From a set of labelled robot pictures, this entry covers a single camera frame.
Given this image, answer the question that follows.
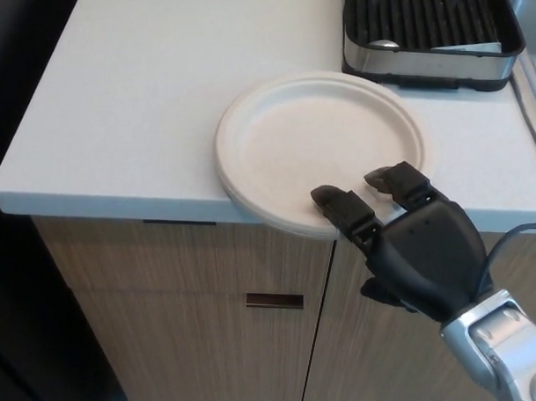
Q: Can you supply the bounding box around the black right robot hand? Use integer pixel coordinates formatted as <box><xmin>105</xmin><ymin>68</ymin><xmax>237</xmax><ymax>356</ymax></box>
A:
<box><xmin>305</xmin><ymin>157</ymin><xmax>495</xmax><ymax>326</ymax></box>

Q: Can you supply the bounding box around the white paper plate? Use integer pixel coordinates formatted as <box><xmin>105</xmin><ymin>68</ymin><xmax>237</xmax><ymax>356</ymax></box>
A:
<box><xmin>210</xmin><ymin>66</ymin><xmax>441</xmax><ymax>246</ymax></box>

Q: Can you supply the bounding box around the plain wood cabinet door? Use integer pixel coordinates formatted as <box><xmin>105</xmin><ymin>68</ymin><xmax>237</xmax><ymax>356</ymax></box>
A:
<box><xmin>305</xmin><ymin>226</ymin><xmax>536</xmax><ymax>401</ymax></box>

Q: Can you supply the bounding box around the black steel dish rack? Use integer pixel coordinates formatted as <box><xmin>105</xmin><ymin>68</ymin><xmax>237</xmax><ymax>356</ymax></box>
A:
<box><xmin>340</xmin><ymin>0</ymin><xmax>529</xmax><ymax>94</ymax></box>

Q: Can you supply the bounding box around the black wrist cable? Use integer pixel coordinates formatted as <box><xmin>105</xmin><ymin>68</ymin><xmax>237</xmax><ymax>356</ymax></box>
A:
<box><xmin>478</xmin><ymin>220</ymin><xmax>536</xmax><ymax>295</ymax></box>

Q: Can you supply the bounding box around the recessed metal door handle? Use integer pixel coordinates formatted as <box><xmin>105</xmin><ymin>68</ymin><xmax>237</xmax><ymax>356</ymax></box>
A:
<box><xmin>245</xmin><ymin>291</ymin><xmax>305</xmax><ymax>310</ymax></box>

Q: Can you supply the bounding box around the wood cabinet door with handle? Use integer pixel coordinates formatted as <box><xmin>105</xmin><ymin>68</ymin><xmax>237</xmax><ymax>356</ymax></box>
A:
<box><xmin>25</xmin><ymin>216</ymin><xmax>336</xmax><ymax>401</ymax></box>

